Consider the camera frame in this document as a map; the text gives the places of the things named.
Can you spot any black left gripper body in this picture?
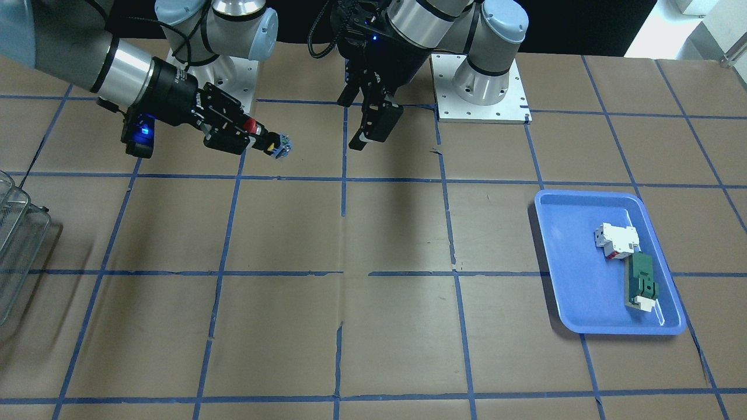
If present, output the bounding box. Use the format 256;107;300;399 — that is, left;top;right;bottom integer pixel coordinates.
330;1;430;94

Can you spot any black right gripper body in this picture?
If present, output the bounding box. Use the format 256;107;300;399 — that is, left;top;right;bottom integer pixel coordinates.
142;58;210;130

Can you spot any red emergency stop button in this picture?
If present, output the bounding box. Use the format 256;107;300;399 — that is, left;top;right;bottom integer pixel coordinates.
242;117;293;159

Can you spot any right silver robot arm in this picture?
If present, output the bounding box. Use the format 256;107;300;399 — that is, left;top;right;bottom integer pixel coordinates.
2;1;292;159

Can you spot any white red circuit breaker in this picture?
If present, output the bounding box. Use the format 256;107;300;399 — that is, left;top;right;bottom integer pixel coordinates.
594;223;640;260

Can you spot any blue plastic tray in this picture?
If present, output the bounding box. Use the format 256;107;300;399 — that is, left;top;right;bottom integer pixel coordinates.
534;189;686;335

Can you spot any green terminal block module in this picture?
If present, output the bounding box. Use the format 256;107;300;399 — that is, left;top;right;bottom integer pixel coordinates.
624;251;659;313

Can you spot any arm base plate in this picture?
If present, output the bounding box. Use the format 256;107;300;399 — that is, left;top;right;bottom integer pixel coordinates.
431;53;533;124
164;44;259;114

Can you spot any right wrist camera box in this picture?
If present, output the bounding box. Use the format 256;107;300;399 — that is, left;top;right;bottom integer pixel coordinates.
121;111;156;159

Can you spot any silver wire mesh shelf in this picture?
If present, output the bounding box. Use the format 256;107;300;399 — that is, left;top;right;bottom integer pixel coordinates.
1;172;51;325

